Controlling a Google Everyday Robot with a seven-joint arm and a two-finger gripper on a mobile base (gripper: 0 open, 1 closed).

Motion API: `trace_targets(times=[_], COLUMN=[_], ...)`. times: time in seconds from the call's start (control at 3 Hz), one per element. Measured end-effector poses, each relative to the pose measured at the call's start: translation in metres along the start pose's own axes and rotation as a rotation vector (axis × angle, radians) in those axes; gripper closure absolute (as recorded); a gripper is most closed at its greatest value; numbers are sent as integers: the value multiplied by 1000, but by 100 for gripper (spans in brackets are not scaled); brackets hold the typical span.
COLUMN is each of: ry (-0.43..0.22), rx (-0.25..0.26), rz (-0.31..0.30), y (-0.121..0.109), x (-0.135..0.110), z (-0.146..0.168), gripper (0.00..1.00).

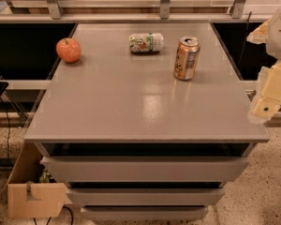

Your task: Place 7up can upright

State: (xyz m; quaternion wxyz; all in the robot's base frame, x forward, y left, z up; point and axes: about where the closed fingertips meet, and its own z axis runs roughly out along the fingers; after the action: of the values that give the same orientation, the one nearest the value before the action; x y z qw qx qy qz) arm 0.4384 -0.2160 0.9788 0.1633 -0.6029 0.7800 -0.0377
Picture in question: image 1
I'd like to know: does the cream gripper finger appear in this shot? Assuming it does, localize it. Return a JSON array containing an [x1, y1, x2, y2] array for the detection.
[[246, 20, 270, 44], [247, 95, 281, 124]]

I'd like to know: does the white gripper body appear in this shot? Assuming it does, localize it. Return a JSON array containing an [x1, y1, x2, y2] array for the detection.
[[259, 60, 281, 105]]

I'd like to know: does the white green 7up can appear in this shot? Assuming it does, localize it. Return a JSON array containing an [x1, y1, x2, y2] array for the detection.
[[128, 33, 164, 53]]

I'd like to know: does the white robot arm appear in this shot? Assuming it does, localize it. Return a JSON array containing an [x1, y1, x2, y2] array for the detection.
[[246, 7, 281, 124]]

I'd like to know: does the orange soda can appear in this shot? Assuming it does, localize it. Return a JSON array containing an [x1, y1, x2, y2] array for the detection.
[[174, 37, 200, 81]]

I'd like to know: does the grey drawer cabinet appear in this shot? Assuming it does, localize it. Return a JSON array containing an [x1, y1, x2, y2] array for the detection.
[[23, 22, 271, 222]]

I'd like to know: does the red apple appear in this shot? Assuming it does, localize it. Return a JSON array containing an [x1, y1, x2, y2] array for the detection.
[[56, 37, 81, 63]]

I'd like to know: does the bottom grey drawer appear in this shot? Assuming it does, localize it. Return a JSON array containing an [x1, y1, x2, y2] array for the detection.
[[81, 207, 208, 220]]

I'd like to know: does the grey drawer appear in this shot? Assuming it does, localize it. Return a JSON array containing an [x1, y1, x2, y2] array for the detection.
[[81, 207, 208, 220], [41, 157, 248, 183], [67, 188, 224, 206]]

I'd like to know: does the middle grey drawer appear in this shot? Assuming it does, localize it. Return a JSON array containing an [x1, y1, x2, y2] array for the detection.
[[67, 188, 224, 206]]

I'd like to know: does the top grey drawer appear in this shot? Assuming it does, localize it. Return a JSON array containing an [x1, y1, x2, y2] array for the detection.
[[41, 157, 248, 183]]

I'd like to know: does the green bottle in box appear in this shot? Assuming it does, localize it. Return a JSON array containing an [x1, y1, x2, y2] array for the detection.
[[39, 169, 51, 183]]

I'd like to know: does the cardboard box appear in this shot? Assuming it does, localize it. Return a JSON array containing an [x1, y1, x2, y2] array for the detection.
[[7, 143, 67, 218]]

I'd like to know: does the black cable at right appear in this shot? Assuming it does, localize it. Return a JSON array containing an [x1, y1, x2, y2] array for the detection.
[[237, 11, 253, 68]]

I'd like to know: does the metal frame railing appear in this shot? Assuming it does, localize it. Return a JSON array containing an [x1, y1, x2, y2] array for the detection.
[[0, 0, 281, 23]]

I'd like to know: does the black cable on floor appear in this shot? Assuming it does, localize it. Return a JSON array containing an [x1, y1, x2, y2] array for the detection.
[[32, 204, 75, 225]]

